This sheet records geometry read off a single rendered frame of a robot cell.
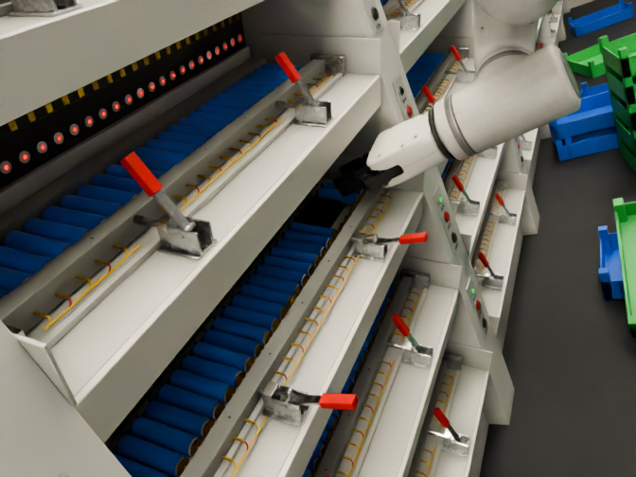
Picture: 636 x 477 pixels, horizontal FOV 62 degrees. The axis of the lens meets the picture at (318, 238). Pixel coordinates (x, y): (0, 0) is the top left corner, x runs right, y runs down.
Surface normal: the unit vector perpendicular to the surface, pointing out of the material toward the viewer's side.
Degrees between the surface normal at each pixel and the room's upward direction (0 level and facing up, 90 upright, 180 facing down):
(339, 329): 21
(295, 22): 90
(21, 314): 111
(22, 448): 90
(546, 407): 0
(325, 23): 90
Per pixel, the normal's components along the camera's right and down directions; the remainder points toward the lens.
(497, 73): -0.62, -0.62
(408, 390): -0.07, -0.82
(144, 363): 0.92, 0.17
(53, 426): 0.83, -0.14
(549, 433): -0.40, -0.83
